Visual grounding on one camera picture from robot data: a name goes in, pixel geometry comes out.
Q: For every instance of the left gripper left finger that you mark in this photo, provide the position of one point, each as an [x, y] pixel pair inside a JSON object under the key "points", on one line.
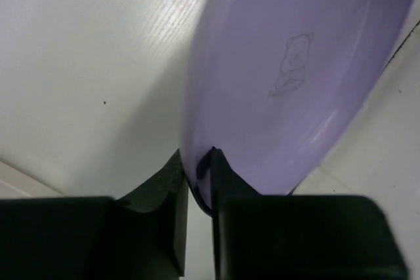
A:
{"points": [[139, 236]]}

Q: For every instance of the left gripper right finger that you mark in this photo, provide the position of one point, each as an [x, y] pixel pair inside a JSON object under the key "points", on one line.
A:
{"points": [[295, 236]]}

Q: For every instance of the purple plate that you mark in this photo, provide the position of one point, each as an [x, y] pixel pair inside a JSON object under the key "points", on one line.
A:
{"points": [[274, 83]]}

